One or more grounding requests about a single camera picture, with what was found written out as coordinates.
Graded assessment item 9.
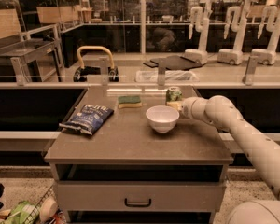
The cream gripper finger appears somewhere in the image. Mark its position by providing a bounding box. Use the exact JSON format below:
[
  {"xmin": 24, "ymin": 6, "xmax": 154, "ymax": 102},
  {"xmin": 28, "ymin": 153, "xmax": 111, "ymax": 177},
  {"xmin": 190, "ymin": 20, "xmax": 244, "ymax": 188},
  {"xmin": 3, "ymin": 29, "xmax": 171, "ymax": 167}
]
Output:
[{"xmin": 166, "ymin": 101, "xmax": 182, "ymax": 111}]

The green soda can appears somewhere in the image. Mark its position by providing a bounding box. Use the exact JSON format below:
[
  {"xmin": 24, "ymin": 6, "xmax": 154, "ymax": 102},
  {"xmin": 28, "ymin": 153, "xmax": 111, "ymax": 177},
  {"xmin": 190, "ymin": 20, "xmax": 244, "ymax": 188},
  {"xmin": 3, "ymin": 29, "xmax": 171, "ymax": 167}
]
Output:
[{"xmin": 166, "ymin": 86, "xmax": 182, "ymax": 102}]

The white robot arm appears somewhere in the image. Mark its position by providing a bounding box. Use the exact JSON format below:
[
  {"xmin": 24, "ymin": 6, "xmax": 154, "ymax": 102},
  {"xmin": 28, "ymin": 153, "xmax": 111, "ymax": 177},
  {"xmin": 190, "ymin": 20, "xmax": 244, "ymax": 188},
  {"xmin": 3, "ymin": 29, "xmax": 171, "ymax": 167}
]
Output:
[{"xmin": 168, "ymin": 95, "xmax": 280, "ymax": 224}]

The grey drawer cabinet counter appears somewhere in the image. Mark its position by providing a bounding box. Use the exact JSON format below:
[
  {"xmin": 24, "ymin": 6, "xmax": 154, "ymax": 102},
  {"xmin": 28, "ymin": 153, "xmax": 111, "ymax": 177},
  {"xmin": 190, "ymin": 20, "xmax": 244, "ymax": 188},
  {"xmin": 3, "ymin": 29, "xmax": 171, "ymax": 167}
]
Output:
[{"xmin": 45, "ymin": 87, "xmax": 232, "ymax": 224}]

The white ceramic bowl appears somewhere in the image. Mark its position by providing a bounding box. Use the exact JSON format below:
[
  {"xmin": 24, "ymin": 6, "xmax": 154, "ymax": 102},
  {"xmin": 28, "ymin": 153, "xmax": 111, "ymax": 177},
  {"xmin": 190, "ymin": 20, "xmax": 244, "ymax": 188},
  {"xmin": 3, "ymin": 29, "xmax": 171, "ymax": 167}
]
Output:
[{"xmin": 146, "ymin": 105, "xmax": 180, "ymax": 133}]

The black floor mat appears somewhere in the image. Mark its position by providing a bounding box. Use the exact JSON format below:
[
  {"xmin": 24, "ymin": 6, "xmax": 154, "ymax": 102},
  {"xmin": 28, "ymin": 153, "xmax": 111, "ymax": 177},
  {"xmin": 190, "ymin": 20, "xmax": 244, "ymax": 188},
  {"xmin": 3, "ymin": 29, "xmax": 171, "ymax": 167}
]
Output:
[{"xmin": 144, "ymin": 55, "xmax": 203, "ymax": 70}]

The clear plastic bin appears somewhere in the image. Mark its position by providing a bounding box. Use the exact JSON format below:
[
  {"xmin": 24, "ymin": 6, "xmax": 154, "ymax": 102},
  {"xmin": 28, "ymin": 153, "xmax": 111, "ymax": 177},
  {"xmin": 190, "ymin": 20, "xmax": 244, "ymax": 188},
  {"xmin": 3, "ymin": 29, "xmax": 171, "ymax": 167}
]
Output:
[{"xmin": 135, "ymin": 70, "xmax": 199, "ymax": 83}]

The green yellow sponge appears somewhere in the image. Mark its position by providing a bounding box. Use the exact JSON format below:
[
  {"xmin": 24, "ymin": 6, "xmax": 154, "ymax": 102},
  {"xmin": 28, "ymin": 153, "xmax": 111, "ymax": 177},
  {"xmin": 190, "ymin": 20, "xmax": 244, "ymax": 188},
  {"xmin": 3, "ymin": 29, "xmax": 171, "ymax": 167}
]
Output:
[{"xmin": 118, "ymin": 96, "xmax": 142, "ymax": 108}]

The white background robot left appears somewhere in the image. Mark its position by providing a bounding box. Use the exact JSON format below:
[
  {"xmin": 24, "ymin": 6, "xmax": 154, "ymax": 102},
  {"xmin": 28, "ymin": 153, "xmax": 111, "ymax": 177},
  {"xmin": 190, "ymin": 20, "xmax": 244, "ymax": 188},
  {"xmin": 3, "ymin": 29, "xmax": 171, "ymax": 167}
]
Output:
[{"xmin": 183, "ymin": 0, "xmax": 218, "ymax": 65}]

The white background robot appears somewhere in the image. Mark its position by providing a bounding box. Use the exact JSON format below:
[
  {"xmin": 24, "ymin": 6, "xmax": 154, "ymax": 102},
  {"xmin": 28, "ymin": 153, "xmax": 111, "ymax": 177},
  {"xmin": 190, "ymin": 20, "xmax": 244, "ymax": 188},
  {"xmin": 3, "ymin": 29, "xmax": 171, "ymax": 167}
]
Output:
[
  {"xmin": 183, "ymin": 0, "xmax": 218, "ymax": 65},
  {"xmin": 251, "ymin": 6, "xmax": 280, "ymax": 65},
  {"xmin": 217, "ymin": 0, "xmax": 258, "ymax": 65}
]

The white background robot middle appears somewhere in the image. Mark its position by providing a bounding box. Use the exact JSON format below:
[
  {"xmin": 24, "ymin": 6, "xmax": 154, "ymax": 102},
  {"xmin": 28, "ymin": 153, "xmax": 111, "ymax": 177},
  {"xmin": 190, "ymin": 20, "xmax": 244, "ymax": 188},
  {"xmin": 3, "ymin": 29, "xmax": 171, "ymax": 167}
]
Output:
[{"xmin": 217, "ymin": 0, "xmax": 258, "ymax": 65}]

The blue chip bag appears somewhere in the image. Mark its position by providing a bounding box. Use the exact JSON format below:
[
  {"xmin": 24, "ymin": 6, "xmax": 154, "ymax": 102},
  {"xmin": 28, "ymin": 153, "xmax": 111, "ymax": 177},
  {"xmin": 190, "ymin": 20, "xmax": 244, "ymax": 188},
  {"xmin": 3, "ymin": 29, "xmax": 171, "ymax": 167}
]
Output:
[{"xmin": 59, "ymin": 105, "xmax": 114, "ymax": 135}]

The white background robot right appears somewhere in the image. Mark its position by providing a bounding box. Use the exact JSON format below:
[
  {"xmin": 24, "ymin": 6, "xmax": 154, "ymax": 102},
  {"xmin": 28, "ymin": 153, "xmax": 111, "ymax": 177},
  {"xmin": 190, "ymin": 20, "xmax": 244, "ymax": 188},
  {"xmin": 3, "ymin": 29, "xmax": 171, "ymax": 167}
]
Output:
[{"xmin": 251, "ymin": 6, "xmax": 280, "ymax": 65}]

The grey metal table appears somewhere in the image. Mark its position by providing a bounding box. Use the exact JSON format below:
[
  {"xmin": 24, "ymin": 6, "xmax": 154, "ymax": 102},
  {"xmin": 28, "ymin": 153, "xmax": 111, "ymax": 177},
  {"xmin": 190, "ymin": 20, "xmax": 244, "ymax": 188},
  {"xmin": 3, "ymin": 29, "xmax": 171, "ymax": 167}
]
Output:
[{"xmin": 0, "ymin": 24, "xmax": 64, "ymax": 84}]

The wooden planter box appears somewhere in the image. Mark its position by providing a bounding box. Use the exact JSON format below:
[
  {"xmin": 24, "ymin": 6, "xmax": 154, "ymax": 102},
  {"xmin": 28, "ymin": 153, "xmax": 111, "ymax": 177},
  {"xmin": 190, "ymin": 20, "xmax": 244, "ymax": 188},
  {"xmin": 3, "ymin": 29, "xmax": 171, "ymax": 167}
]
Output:
[{"xmin": 36, "ymin": 5, "xmax": 81, "ymax": 24}]

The white cup in basket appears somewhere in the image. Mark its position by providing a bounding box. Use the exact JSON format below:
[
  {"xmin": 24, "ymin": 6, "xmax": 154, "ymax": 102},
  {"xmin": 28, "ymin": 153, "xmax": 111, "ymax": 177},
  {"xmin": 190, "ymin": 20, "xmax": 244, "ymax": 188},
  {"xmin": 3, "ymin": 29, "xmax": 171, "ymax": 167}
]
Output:
[{"xmin": 39, "ymin": 197, "xmax": 58, "ymax": 223}]

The green snack bag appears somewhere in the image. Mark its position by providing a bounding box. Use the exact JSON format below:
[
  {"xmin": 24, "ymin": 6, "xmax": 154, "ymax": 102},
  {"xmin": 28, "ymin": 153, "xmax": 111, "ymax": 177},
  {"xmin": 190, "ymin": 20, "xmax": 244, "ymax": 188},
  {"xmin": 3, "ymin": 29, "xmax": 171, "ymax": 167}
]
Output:
[{"xmin": 3, "ymin": 201, "xmax": 39, "ymax": 224}]

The grey drawer with handle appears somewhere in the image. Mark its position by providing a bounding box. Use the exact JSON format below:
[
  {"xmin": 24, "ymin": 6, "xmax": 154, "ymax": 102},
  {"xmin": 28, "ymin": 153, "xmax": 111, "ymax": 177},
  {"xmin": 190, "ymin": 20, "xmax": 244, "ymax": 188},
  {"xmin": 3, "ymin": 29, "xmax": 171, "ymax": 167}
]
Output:
[{"xmin": 54, "ymin": 181, "xmax": 226, "ymax": 212}]

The yellow handle black cart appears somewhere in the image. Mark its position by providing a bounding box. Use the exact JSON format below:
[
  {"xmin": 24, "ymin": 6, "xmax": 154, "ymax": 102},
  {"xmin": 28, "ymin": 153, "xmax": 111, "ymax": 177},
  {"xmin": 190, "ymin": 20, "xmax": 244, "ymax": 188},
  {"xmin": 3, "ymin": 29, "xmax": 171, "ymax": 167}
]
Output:
[{"xmin": 73, "ymin": 46, "xmax": 119, "ymax": 83}]

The wire basket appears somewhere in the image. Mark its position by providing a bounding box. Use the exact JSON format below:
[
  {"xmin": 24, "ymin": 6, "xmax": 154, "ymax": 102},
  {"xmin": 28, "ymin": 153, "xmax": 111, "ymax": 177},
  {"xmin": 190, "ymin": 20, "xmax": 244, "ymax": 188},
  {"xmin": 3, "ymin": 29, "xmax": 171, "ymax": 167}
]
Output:
[{"xmin": 0, "ymin": 185, "xmax": 66, "ymax": 224}]

